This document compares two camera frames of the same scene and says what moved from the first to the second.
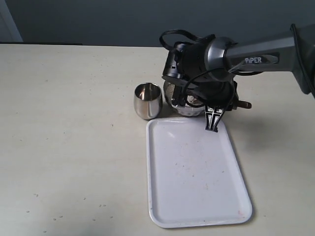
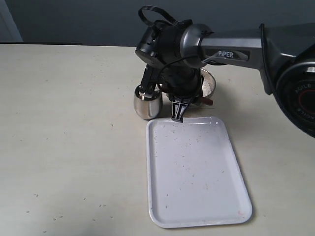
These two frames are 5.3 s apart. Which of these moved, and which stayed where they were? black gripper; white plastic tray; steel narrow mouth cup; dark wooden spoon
Moved: black gripper; dark wooden spoon
Stayed: white plastic tray; steel narrow mouth cup
